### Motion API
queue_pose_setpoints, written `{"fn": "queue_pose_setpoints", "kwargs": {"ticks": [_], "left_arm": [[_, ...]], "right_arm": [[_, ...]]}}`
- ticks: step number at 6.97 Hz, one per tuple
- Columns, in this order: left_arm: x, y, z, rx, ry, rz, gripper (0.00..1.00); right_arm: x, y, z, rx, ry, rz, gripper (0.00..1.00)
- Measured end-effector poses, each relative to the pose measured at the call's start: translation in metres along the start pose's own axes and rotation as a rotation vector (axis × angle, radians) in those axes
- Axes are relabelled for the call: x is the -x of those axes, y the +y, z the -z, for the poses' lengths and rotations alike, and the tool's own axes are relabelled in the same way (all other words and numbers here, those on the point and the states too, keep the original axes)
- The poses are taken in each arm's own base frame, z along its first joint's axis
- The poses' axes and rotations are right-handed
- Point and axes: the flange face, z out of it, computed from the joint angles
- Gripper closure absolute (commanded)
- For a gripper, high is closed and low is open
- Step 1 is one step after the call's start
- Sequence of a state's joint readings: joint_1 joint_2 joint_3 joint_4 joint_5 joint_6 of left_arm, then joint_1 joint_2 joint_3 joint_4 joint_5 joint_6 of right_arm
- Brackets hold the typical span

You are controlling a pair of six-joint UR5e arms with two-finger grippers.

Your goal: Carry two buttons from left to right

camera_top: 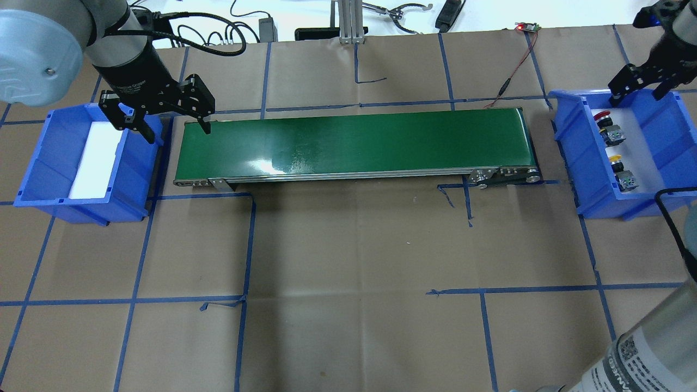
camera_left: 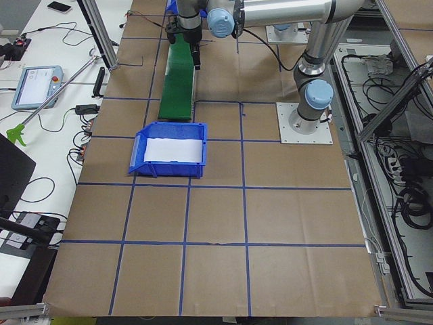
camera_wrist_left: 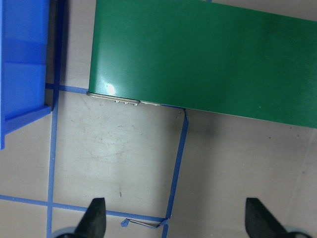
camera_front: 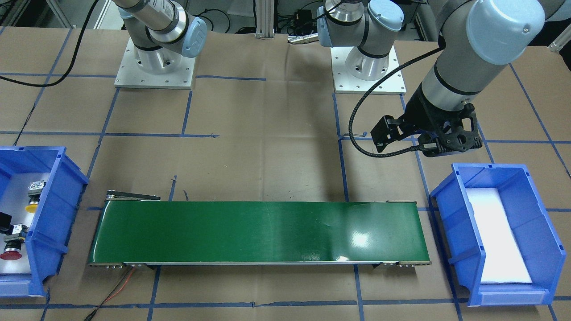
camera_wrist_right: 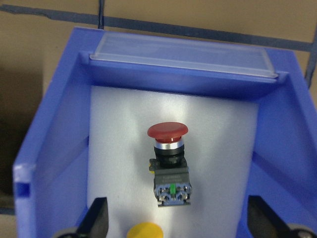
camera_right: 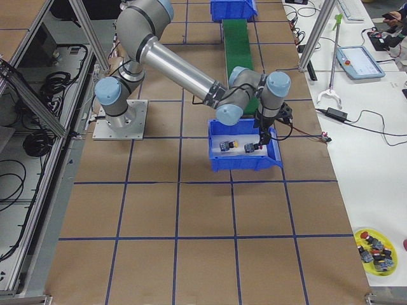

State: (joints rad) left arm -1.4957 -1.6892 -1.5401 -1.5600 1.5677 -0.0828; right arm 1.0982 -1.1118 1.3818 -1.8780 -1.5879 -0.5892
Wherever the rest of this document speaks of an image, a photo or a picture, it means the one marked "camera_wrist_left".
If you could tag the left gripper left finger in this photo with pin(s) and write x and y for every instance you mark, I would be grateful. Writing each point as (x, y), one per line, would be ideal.
(93, 223)

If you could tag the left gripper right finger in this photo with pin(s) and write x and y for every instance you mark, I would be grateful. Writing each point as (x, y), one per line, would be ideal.
(260, 223)

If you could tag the brown paper table cover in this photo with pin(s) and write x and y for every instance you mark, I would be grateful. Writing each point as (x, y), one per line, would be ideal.
(164, 172)

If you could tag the green conveyor belt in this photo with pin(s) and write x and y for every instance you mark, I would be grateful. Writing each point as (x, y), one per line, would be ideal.
(206, 56)

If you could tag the left blue storage bin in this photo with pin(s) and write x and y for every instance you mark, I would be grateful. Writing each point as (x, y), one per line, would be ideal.
(24, 26)

